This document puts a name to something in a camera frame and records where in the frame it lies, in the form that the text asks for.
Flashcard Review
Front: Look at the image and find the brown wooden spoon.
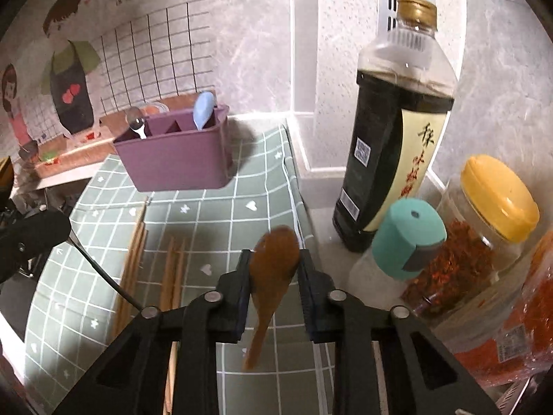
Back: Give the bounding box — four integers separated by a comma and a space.
243, 226, 300, 372

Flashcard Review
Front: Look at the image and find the wooden chopstick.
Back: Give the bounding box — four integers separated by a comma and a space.
111, 206, 149, 342
168, 239, 186, 414
159, 237, 175, 414
110, 204, 147, 338

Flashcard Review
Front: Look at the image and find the metal spoon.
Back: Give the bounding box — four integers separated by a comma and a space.
125, 107, 146, 140

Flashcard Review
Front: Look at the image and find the green checkered table mat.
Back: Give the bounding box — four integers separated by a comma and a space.
25, 127, 334, 414

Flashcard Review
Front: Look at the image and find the teal cap shaker bottle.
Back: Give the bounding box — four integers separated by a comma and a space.
345, 197, 448, 307

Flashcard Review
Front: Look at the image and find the purple utensil holder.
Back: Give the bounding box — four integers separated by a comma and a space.
113, 105, 233, 192

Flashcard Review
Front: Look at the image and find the yellow lid chili jar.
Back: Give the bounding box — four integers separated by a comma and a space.
402, 155, 540, 321

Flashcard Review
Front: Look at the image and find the red chili packet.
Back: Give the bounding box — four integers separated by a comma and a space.
436, 231, 552, 388

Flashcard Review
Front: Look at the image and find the light blue plastic spoon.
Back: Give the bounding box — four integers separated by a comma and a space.
192, 91, 216, 130

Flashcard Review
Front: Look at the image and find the dark soy sauce bottle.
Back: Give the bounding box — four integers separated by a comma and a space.
333, 0, 457, 252

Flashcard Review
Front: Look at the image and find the cartoon wall sticker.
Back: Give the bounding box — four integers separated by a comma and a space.
1, 0, 214, 162

